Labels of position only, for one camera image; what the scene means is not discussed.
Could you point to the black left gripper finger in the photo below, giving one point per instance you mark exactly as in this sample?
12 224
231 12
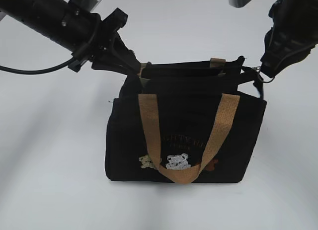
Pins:
102 65
128 58

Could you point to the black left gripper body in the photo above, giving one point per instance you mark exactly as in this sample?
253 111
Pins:
102 42

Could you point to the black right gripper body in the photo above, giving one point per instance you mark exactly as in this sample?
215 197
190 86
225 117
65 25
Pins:
289 46

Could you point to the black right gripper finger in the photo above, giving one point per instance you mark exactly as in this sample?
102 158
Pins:
272 63

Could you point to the black canvas tote bag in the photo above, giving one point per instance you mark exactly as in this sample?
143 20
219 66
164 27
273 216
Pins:
185 123

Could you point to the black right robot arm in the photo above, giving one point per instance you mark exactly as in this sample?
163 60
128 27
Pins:
294 13

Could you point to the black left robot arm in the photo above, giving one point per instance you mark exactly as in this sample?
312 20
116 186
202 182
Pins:
47 17

